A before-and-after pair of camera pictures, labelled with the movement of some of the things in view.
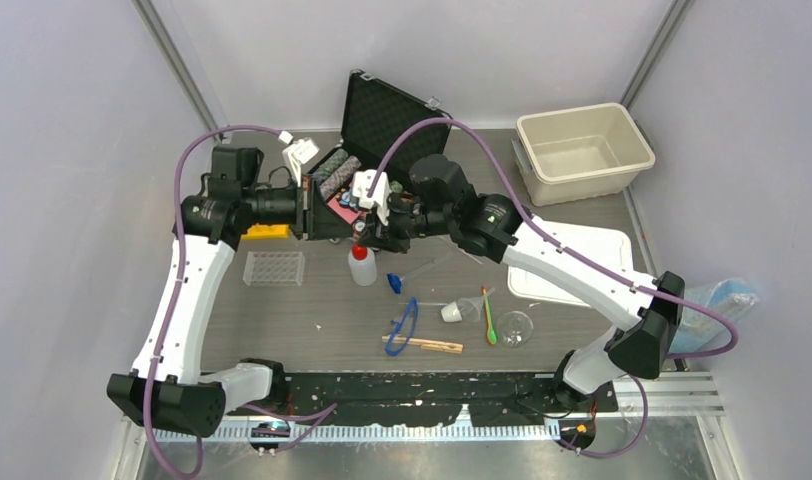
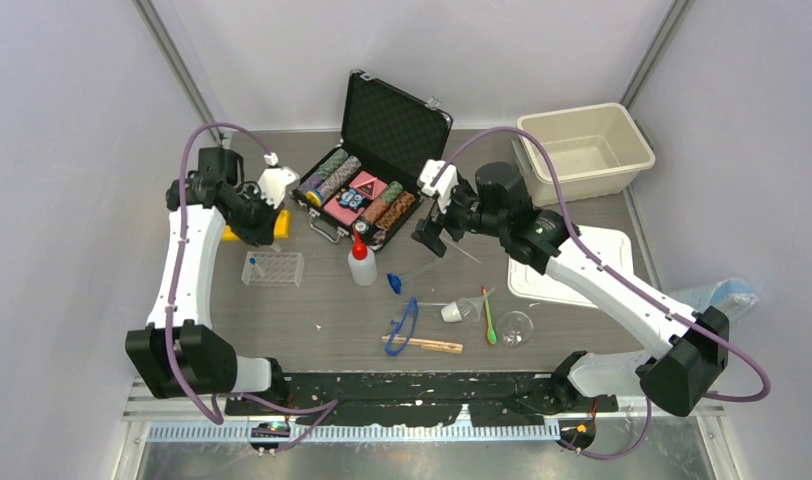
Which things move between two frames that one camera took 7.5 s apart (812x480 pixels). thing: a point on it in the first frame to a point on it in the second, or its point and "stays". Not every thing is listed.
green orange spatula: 491,335 stays
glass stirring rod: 470,256 stays
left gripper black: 314,218 to 263,234
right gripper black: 385,237 to 429,231
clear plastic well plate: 274,269 stays
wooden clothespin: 440,346 stays
